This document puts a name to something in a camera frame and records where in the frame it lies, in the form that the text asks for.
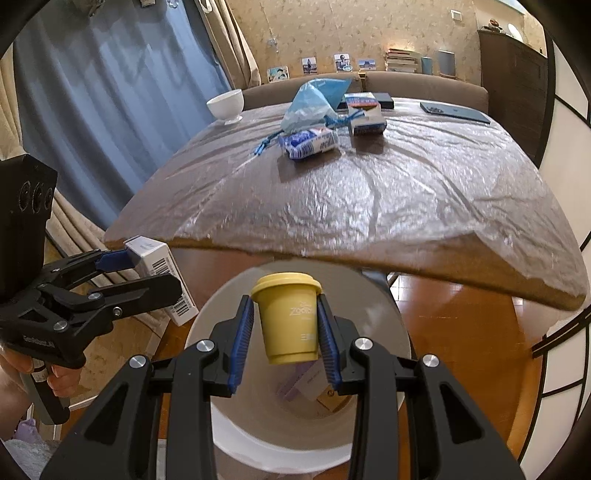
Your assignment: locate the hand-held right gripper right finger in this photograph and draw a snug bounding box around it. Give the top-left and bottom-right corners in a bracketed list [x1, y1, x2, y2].
[316, 293, 527, 480]

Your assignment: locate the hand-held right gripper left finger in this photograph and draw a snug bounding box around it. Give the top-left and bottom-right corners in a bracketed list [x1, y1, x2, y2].
[41, 295, 256, 480]

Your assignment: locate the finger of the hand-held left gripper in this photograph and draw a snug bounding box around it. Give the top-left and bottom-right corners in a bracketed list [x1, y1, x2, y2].
[44, 248, 140, 288]
[39, 273, 184, 320]

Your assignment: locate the white box with barcode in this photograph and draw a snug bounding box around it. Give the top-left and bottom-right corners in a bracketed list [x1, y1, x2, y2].
[124, 235, 199, 328]

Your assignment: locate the yellow cup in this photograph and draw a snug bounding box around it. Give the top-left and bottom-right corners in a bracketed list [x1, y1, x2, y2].
[250, 272, 322, 365]

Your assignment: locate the white trash bin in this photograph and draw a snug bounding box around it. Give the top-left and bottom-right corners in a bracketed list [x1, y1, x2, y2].
[184, 261, 414, 474]

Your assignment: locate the person's left hand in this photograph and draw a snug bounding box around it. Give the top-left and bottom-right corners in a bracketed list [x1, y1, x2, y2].
[0, 344, 82, 437]

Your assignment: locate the pale purple packet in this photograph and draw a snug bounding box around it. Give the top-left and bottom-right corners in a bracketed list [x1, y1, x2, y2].
[276, 364, 320, 402]

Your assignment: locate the brown cardboard piece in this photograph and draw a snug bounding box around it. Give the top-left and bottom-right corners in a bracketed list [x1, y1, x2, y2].
[318, 388, 352, 415]

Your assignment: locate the blue curtain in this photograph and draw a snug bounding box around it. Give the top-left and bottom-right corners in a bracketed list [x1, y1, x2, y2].
[14, 0, 232, 229]

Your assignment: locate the white bowl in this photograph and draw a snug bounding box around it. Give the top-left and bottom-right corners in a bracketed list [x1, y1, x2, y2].
[206, 89, 244, 124]

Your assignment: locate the grey cloth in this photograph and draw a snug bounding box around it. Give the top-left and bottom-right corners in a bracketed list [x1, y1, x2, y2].
[0, 438, 61, 480]

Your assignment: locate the blue and white tissue pack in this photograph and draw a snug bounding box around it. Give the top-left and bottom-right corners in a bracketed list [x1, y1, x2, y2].
[278, 126, 339, 161]

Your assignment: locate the white and blue medicine box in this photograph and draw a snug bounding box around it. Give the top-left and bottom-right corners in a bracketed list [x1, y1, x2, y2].
[344, 92, 387, 136]

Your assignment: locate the brown sofa cushion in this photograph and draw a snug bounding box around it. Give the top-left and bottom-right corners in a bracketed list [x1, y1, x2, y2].
[242, 76, 365, 110]
[365, 71, 489, 114]

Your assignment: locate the black phone case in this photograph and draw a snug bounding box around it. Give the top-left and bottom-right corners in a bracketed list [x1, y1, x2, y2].
[337, 91, 394, 112]

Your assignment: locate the blue smartphone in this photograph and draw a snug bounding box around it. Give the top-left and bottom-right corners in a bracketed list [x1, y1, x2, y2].
[419, 102, 491, 124]

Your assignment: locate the stack of books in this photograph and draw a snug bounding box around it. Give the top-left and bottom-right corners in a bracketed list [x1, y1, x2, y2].
[385, 47, 422, 73]

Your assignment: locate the dark wooden cabinet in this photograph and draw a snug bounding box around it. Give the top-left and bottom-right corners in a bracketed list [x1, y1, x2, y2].
[478, 30, 550, 167]

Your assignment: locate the black framed white screen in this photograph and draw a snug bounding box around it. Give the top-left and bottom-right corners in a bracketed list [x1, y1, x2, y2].
[508, 0, 591, 480]

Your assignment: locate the blue plastic drawstring bag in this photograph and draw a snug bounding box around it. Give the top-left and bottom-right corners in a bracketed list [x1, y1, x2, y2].
[253, 78, 354, 155]

